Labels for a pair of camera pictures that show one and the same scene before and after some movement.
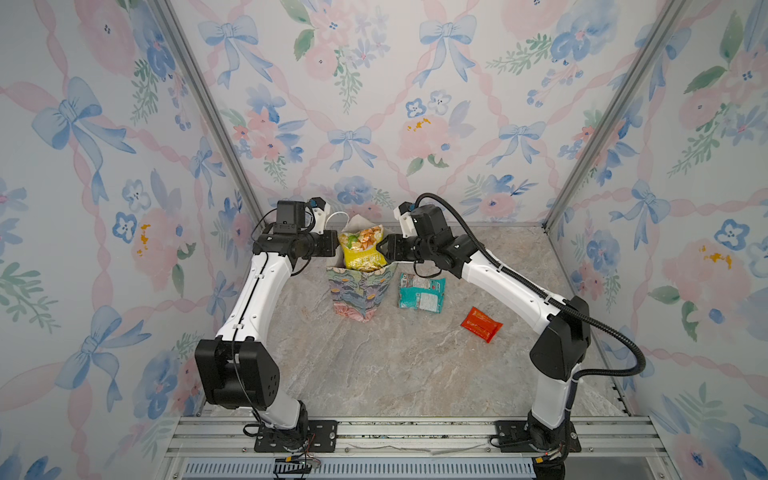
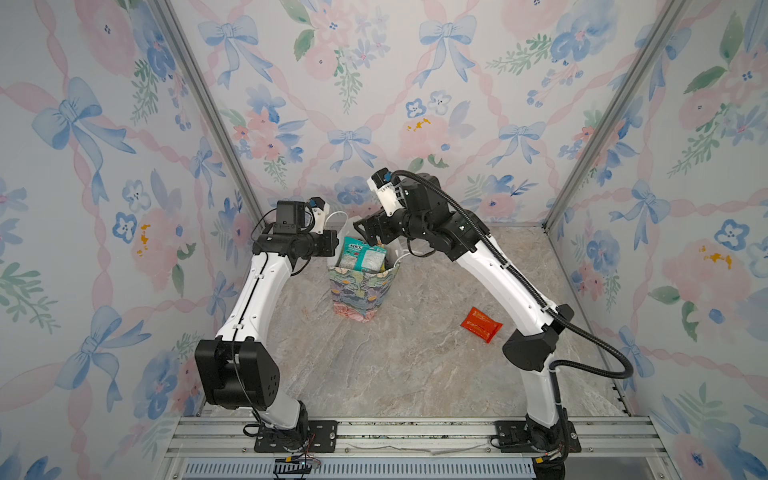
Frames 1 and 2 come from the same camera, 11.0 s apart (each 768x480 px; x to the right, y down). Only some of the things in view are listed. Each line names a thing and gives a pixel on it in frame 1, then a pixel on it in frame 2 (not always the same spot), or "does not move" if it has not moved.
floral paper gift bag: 356,294 does not move
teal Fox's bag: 421,294 -> 358,254
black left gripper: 331,242 does not move
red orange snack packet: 481,325 does not move
